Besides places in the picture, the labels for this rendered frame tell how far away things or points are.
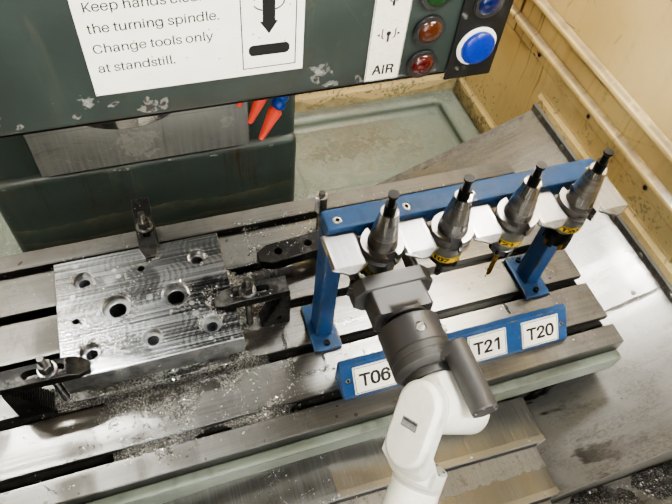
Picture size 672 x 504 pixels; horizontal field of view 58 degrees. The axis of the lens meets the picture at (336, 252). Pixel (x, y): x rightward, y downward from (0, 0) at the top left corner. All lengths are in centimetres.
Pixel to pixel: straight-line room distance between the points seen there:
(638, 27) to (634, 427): 81
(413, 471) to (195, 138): 90
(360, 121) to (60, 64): 159
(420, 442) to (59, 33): 56
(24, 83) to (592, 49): 130
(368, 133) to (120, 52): 155
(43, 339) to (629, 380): 115
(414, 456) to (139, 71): 52
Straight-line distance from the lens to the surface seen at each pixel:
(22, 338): 123
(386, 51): 52
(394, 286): 85
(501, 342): 117
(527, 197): 92
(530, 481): 133
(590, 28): 158
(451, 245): 91
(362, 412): 109
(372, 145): 193
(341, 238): 88
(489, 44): 55
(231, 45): 47
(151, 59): 47
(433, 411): 75
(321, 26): 49
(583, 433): 139
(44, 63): 47
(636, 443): 140
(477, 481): 128
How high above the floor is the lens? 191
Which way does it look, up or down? 54 degrees down
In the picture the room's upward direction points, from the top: 8 degrees clockwise
